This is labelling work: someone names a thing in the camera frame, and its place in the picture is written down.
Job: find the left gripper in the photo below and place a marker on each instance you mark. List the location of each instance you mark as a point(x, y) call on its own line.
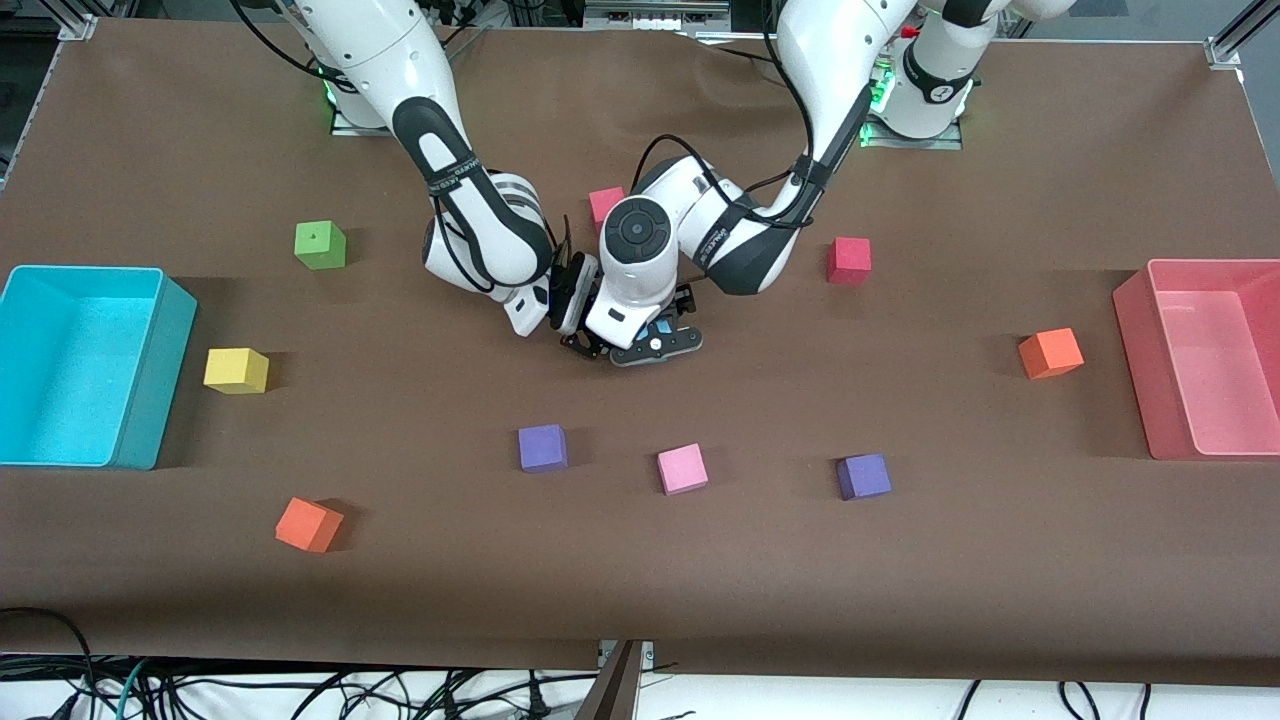
point(685, 301)

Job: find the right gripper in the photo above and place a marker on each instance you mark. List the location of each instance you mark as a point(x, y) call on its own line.
point(568, 292)

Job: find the light blue foam block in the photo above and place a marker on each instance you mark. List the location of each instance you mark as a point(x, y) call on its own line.
point(665, 328)

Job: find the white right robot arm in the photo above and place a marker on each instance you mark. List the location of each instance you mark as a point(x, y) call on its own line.
point(380, 40)

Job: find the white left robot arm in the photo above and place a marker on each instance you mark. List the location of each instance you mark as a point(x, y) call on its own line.
point(830, 60)

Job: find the purple foam block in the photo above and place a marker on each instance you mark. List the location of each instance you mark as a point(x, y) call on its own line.
point(542, 449)
point(863, 477)

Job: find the red foam block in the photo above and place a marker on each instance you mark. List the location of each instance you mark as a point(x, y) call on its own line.
point(848, 261)
point(603, 205)

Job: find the pink foam block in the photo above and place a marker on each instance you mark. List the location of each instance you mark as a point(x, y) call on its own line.
point(682, 469)

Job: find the brown paper table cover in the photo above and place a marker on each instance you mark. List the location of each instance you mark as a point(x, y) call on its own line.
point(700, 580)

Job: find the grey background box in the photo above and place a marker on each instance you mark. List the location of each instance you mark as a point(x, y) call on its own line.
point(650, 18)

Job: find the green foam block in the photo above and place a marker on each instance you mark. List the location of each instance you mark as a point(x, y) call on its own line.
point(320, 246)

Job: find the orange foam block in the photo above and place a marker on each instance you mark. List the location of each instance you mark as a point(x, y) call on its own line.
point(308, 526)
point(1050, 353)

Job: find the yellow foam block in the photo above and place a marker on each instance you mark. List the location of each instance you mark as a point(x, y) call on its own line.
point(236, 371)

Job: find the cyan plastic bin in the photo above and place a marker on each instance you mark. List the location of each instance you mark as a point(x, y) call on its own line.
point(70, 370)

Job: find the pink plastic bin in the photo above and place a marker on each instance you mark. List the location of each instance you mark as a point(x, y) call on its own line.
point(1210, 360)

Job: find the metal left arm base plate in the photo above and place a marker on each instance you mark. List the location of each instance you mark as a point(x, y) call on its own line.
point(940, 143)

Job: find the small metal edge bracket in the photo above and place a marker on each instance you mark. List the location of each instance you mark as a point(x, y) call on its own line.
point(645, 653)

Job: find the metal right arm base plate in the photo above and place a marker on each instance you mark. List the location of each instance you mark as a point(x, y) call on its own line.
point(350, 128)

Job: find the dark brown post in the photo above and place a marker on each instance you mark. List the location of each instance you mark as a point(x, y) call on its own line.
point(612, 695)

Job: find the aluminium corner bracket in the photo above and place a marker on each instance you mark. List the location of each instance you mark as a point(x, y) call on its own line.
point(78, 28)
point(1225, 50)

